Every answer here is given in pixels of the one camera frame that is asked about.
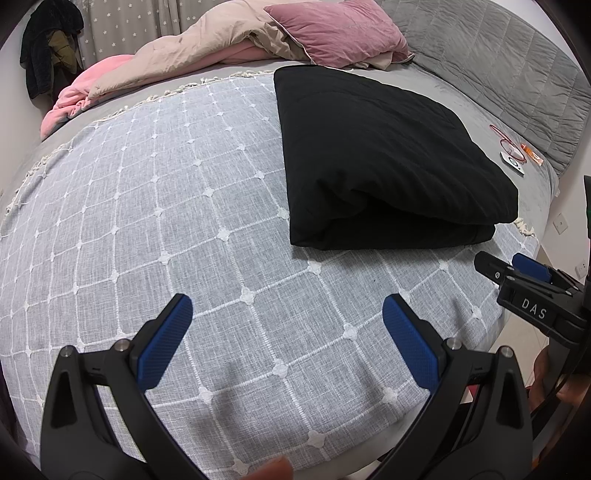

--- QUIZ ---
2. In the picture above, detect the black garment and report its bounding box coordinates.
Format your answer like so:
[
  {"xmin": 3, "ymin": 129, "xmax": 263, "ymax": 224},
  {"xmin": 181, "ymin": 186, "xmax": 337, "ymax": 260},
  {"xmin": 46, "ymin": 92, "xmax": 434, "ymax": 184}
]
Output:
[{"xmin": 273, "ymin": 65, "xmax": 520, "ymax": 251}]

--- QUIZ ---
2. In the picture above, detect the white square charger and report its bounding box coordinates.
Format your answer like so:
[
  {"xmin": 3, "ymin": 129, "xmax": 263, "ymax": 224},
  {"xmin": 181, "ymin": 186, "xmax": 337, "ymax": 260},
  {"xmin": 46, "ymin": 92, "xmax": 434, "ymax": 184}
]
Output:
[{"xmin": 501, "ymin": 153, "xmax": 527, "ymax": 177}]

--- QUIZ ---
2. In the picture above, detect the grey checked fringed blanket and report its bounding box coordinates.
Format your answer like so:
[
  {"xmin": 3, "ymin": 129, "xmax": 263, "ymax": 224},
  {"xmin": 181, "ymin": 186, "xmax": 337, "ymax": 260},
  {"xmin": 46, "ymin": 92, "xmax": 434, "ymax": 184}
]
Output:
[{"xmin": 0, "ymin": 69, "xmax": 541, "ymax": 476}]

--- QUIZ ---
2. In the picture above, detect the beige duvet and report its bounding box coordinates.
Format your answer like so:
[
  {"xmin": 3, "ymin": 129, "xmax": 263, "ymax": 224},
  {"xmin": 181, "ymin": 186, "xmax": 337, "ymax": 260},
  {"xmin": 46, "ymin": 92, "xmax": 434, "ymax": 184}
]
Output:
[{"xmin": 87, "ymin": 0, "xmax": 402, "ymax": 100}]

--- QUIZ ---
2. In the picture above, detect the person's right hand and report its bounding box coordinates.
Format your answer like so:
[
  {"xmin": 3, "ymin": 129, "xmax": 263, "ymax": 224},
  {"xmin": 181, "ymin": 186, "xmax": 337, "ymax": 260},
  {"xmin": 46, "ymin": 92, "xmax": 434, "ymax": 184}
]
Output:
[{"xmin": 530, "ymin": 352, "xmax": 579, "ymax": 414}]

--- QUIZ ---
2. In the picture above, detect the pink blanket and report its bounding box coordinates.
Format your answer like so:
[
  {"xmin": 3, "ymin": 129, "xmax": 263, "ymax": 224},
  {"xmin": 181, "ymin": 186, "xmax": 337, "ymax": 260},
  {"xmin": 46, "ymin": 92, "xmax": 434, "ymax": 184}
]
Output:
[{"xmin": 41, "ymin": 46, "xmax": 273, "ymax": 141}]

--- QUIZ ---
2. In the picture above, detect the dark hanging jacket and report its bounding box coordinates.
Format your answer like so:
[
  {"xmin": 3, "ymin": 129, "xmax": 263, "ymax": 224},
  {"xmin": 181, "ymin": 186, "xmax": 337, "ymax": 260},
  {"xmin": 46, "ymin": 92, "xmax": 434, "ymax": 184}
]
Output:
[{"xmin": 19, "ymin": 0, "xmax": 85, "ymax": 100}]

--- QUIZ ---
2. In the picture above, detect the pink pillow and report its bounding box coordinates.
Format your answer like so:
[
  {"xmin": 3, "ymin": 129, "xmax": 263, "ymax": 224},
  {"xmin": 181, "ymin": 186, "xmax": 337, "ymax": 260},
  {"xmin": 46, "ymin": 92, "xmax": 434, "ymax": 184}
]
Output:
[{"xmin": 264, "ymin": 0, "xmax": 415, "ymax": 70}]

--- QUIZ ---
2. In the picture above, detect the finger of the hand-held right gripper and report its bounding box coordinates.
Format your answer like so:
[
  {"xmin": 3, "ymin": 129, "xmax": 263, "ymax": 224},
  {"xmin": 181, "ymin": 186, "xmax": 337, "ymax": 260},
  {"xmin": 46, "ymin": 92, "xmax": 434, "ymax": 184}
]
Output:
[
  {"xmin": 474, "ymin": 251, "xmax": 518, "ymax": 288},
  {"xmin": 512, "ymin": 252, "xmax": 583, "ymax": 297}
]

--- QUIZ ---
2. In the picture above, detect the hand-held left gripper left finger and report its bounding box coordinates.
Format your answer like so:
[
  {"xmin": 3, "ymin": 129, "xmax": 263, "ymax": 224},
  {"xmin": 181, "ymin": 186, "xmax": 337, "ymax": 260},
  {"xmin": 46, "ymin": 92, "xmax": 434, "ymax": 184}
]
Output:
[{"xmin": 39, "ymin": 293, "xmax": 211, "ymax": 480}]

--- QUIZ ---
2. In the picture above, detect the red cable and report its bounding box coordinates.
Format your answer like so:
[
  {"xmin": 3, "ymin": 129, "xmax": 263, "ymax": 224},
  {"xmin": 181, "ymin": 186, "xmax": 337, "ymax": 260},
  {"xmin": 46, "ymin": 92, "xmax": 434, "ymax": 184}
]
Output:
[{"xmin": 490, "ymin": 124, "xmax": 528, "ymax": 163}]

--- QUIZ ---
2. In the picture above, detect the grey quilted headboard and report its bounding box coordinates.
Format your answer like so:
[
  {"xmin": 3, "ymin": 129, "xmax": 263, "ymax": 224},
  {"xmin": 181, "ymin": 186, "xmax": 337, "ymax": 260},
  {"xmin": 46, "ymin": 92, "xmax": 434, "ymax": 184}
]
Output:
[{"xmin": 376, "ymin": 0, "xmax": 581, "ymax": 178}]

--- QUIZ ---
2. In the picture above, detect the grey star print curtain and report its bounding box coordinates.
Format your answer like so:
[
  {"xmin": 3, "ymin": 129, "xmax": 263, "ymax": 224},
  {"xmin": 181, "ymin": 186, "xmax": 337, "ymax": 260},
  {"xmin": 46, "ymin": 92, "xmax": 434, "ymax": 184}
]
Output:
[{"xmin": 74, "ymin": 0, "xmax": 245, "ymax": 70}]

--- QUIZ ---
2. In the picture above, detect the grey bed sheet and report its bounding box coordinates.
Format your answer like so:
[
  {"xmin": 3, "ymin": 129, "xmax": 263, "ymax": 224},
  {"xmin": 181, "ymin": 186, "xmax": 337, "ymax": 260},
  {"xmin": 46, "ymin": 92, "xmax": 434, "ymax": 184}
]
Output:
[{"xmin": 0, "ymin": 60, "xmax": 561, "ymax": 241}]

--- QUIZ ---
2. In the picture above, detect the person's left hand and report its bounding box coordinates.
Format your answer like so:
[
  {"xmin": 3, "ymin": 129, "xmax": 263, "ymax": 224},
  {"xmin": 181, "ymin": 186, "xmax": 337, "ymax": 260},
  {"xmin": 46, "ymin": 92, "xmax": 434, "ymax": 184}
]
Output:
[{"xmin": 247, "ymin": 457, "xmax": 294, "ymax": 480}]

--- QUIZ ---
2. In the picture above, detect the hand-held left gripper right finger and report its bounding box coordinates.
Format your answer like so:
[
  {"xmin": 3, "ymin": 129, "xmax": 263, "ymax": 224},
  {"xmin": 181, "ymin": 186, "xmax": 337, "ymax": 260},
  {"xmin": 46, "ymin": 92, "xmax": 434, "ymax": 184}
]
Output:
[{"xmin": 369, "ymin": 293, "xmax": 536, "ymax": 480}]

